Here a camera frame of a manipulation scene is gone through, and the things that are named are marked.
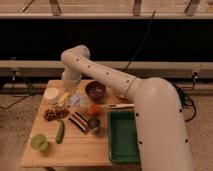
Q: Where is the dark brown bowl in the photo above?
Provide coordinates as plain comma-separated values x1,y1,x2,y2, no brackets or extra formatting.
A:
85,81,106,101

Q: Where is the orange bowl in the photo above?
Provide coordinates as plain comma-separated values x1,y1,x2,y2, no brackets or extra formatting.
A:
113,91,127,100

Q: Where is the green apple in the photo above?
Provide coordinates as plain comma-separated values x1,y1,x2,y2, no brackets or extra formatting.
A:
30,134,48,152

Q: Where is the black floor cable right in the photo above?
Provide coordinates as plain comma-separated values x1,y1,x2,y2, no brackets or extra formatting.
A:
171,83,198,123

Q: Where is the black hanging cable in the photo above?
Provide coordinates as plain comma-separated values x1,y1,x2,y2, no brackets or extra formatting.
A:
118,9,157,76

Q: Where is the green plastic tray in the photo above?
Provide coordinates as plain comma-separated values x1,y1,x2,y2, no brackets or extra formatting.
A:
108,111,140,164

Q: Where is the small metal cup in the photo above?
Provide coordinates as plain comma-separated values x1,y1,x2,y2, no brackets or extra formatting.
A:
88,117,101,134

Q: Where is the orange fruit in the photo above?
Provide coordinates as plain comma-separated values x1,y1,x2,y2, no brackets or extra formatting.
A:
88,104,101,116

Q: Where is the green cucumber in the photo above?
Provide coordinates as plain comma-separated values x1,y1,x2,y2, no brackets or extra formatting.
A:
55,120,65,144

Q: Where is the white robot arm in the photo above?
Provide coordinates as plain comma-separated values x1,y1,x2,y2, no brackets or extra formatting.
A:
61,45,194,171

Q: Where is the bunch of red grapes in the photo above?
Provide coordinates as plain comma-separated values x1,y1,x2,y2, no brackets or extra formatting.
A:
44,107,69,122

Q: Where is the clear plastic bag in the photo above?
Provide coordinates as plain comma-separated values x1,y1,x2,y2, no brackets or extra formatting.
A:
67,93,86,107

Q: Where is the black floor cable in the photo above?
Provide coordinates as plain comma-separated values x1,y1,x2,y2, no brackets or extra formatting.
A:
171,83,198,123
0,69,34,111

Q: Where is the wooden table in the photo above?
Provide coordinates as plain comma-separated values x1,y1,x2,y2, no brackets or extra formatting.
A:
20,78,144,169

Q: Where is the white paper cup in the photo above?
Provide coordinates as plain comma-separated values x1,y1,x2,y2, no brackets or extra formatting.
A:
44,88,59,104

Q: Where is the black floor cable left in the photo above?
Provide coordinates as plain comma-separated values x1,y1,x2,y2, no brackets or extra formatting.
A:
0,69,34,111

